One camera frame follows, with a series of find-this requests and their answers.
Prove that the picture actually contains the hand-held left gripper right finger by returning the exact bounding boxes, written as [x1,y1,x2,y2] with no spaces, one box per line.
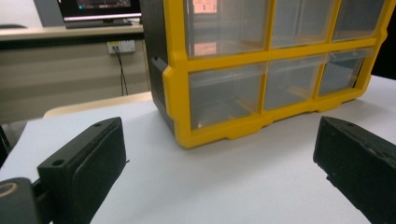
[312,116,396,224]

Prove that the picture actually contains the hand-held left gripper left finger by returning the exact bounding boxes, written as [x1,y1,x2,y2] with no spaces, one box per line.
[36,117,128,224]

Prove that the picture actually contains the beige board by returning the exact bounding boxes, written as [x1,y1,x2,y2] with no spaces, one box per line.
[43,91,153,119]

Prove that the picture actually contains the clear plastic drawer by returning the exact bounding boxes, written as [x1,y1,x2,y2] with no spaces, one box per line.
[332,0,386,42]
[188,63,266,131]
[271,0,337,49]
[318,48,375,97]
[185,0,272,59]
[263,55,328,111]

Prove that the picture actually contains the dark object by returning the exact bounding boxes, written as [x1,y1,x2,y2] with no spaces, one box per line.
[0,124,13,169]

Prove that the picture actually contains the yellow black drawer cabinet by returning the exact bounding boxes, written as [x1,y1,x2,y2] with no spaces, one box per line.
[139,0,396,149]

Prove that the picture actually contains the white power strip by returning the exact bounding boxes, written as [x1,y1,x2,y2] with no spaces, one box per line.
[106,39,137,56]

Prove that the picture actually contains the beige wooden desk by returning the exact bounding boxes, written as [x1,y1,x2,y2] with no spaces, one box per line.
[0,22,145,42]

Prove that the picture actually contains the black keyboard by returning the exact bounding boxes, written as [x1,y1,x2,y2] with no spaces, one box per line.
[64,19,134,30]

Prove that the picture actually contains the black computer monitor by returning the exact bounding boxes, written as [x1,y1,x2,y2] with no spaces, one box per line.
[56,0,143,23]

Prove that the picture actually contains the grey panel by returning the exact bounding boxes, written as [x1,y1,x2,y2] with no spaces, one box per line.
[33,0,65,28]

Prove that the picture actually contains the orange card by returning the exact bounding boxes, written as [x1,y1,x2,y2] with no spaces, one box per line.
[191,0,219,14]

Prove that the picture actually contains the black cable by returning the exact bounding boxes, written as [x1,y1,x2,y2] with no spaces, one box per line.
[113,46,130,97]

